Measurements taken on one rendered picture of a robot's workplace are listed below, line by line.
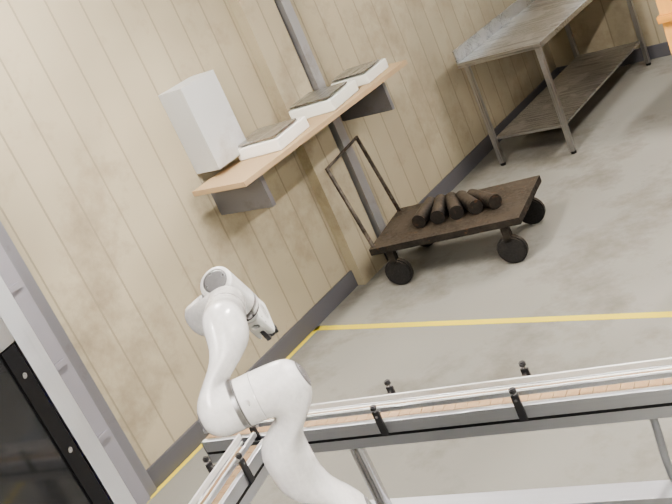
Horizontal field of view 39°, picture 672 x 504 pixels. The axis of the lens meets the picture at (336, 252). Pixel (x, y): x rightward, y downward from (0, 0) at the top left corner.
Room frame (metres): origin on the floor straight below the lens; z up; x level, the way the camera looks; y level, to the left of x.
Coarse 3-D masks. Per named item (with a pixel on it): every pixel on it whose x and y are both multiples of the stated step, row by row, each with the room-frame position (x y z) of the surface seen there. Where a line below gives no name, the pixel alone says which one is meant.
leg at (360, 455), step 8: (360, 448) 2.71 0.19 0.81; (360, 456) 2.70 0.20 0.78; (368, 456) 2.72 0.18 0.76; (360, 464) 2.71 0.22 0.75; (368, 464) 2.71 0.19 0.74; (360, 472) 2.73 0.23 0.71; (368, 472) 2.70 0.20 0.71; (376, 472) 2.72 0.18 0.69; (368, 480) 2.71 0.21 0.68; (376, 480) 2.71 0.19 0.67; (368, 488) 2.72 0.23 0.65; (376, 488) 2.70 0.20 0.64; (384, 488) 2.72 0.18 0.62; (376, 496) 2.71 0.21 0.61; (384, 496) 2.71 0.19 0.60
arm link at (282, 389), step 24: (288, 360) 1.71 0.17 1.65; (240, 384) 1.68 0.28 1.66; (264, 384) 1.66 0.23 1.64; (288, 384) 1.66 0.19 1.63; (264, 408) 1.65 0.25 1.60; (288, 408) 1.66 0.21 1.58; (288, 432) 1.67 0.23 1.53; (264, 456) 1.70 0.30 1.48; (288, 456) 1.67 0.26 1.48; (312, 456) 1.71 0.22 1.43; (288, 480) 1.68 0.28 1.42; (312, 480) 1.69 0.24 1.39; (336, 480) 1.75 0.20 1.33
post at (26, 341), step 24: (0, 288) 2.15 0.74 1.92; (0, 312) 2.12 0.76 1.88; (24, 336) 2.14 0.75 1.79; (24, 360) 2.12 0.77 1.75; (48, 360) 2.16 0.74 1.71; (48, 384) 2.13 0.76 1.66; (72, 408) 2.15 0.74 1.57; (72, 432) 2.12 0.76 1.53; (96, 456) 2.14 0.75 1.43; (120, 480) 2.16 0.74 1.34
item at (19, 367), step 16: (16, 352) 2.10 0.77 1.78; (16, 368) 2.08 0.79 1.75; (32, 384) 2.10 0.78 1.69; (32, 400) 2.08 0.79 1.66; (48, 400) 2.11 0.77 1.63; (48, 416) 2.09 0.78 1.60; (48, 432) 2.07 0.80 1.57; (64, 432) 2.10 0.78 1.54; (64, 448) 2.08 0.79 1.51; (80, 464) 2.10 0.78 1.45; (80, 480) 2.07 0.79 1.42; (96, 480) 2.11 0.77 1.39; (96, 496) 2.09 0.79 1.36
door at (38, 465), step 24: (0, 360) 2.07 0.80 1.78; (0, 384) 2.04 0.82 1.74; (0, 408) 2.01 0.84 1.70; (24, 408) 2.06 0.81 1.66; (0, 432) 1.99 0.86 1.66; (24, 432) 2.03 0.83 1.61; (0, 456) 1.96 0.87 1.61; (24, 456) 2.00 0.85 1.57; (48, 456) 2.05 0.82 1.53; (0, 480) 1.93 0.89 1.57; (24, 480) 1.97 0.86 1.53; (48, 480) 2.02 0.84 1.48; (72, 480) 2.07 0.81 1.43
